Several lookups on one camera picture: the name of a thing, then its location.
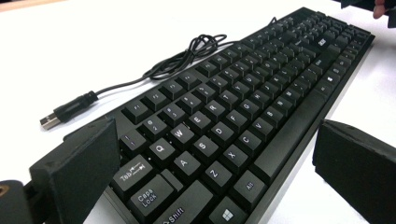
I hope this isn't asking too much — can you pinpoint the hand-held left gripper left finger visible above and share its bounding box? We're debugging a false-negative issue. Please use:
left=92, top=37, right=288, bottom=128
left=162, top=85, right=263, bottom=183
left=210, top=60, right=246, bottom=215
left=28, top=117, right=121, bottom=224

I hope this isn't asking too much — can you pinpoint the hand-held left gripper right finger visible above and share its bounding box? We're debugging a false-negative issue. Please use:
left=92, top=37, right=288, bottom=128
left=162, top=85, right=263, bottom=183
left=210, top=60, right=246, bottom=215
left=312, top=119, right=396, bottom=224

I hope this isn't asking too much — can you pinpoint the black computer keyboard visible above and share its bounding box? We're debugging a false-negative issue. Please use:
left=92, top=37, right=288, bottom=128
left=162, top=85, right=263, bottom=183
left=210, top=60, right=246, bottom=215
left=64, top=7, right=376, bottom=224

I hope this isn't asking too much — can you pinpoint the black keyboard cable with plug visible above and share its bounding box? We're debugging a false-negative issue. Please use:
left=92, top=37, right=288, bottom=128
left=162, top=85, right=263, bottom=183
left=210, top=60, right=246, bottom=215
left=39, top=17, right=278, bottom=131

